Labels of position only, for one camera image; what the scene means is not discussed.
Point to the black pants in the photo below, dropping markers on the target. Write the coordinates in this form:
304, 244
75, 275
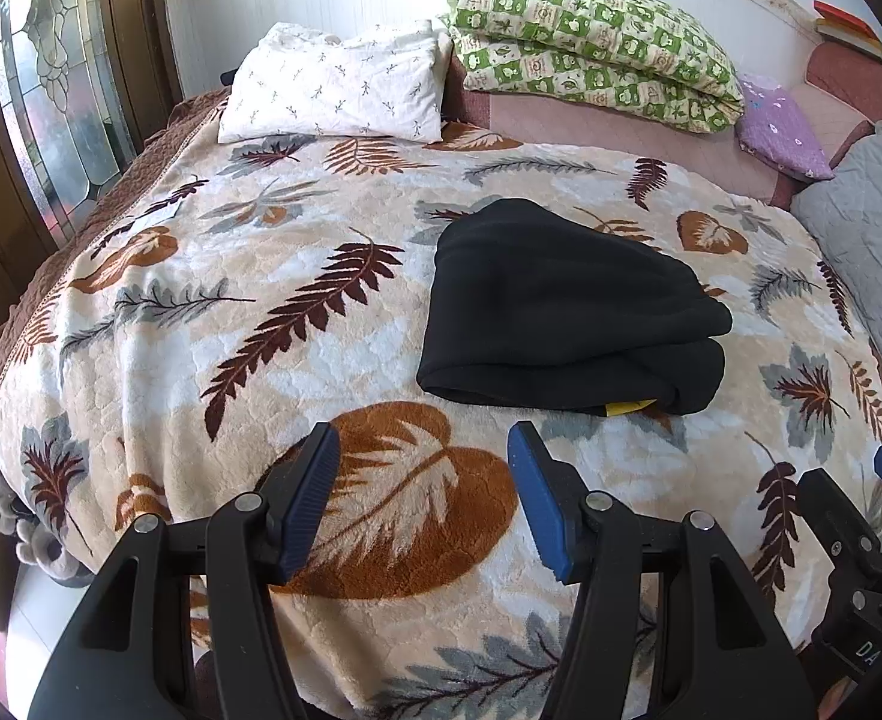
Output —
546, 300

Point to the grey quilted cushion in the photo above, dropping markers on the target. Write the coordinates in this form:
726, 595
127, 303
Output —
868, 240

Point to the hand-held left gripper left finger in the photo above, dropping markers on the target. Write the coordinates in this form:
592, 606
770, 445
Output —
313, 495

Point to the stained glass window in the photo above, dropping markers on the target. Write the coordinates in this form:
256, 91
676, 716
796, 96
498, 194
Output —
58, 90

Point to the red book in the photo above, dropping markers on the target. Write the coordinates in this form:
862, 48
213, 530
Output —
842, 15

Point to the pink bed sheet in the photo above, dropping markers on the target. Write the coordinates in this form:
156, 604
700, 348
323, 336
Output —
598, 139

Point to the stack of books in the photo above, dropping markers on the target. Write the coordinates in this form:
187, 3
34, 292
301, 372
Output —
853, 37

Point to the green checked folded quilt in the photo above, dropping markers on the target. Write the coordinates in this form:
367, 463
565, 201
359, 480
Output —
598, 37

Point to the pink padded headboard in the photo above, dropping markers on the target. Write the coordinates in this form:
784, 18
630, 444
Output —
853, 82

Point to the wooden window frame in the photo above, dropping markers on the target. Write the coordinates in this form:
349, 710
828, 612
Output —
130, 30

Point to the leaf print fleece blanket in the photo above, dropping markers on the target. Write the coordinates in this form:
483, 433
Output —
261, 262

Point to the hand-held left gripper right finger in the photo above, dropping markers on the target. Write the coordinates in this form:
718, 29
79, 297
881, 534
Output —
542, 502

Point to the white sprig print pillow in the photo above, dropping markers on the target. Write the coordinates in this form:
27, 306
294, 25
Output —
336, 82

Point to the purple pillow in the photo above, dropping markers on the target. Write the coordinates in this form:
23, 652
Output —
782, 127

